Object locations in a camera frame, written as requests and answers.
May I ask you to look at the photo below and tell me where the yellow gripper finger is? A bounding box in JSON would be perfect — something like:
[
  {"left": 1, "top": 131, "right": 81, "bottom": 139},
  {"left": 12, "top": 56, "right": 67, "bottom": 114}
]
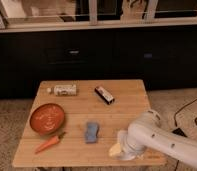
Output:
[{"left": 109, "top": 143, "right": 122, "bottom": 157}]

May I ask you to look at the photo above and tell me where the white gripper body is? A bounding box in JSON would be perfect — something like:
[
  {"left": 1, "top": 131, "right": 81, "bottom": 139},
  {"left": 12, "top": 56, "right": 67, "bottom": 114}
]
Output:
[{"left": 120, "top": 133, "right": 146, "bottom": 160}]

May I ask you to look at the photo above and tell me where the white ceramic cup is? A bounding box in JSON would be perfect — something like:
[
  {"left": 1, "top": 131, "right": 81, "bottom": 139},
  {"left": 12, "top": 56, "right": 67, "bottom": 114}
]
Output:
[{"left": 117, "top": 130, "right": 127, "bottom": 145}]

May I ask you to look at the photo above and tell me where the dark snack bar box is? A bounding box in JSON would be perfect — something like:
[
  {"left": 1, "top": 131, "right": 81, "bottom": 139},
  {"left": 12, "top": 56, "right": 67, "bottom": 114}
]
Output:
[{"left": 95, "top": 86, "right": 115, "bottom": 105}]

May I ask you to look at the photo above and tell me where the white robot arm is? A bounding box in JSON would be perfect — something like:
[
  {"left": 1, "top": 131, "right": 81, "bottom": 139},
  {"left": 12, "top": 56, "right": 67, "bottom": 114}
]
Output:
[{"left": 109, "top": 110, "right": 197, "bottom": 168}]

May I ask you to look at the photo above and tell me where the blue sponge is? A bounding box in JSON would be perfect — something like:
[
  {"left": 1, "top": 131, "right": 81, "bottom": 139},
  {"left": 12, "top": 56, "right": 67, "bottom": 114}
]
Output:
[{"left": 85, "top": 122, "right": 99, "bottom": 143}]

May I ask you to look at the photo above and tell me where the wooden table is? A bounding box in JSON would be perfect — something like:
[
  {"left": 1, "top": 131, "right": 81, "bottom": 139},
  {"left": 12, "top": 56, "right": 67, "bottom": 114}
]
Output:
[{"left": 12, "top": 80, "right": 166, "bottom": 167}]

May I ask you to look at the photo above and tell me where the black power adapter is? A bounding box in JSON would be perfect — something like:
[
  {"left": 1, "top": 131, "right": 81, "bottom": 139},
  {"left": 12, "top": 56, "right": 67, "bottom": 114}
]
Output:
[{"left": 172, "top": 128, "right": 187, "bottom": 137}]

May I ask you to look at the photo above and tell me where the orange carrot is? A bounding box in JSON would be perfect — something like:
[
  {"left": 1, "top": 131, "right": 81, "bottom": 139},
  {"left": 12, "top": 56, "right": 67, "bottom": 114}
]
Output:
[{"left": 35, "top": 132, "right": 65, "bottom": 154}]

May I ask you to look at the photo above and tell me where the red orange plate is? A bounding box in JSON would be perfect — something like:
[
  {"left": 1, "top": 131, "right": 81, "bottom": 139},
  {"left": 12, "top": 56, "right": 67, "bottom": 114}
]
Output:
[{"left": 29, "top": 103, "right": 65, "bottom": 135}]

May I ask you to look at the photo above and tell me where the white labelled bottle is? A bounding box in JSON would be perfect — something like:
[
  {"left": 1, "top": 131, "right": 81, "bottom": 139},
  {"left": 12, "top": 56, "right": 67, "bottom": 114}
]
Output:
[{"left": 46, "top": 84, "right": 77, "bottom": 96}]

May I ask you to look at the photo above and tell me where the dark cabinet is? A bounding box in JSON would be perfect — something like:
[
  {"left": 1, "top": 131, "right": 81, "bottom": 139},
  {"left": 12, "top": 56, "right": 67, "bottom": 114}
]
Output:
[{"left": 0, "top": 26, "right": 197, "bottom": 99}]

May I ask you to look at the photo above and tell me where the black cable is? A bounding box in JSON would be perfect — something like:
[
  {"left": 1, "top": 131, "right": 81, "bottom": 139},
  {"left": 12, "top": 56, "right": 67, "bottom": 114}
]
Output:
[{"left": 171, "top": 87, "right": 197, "bottom": 171}]

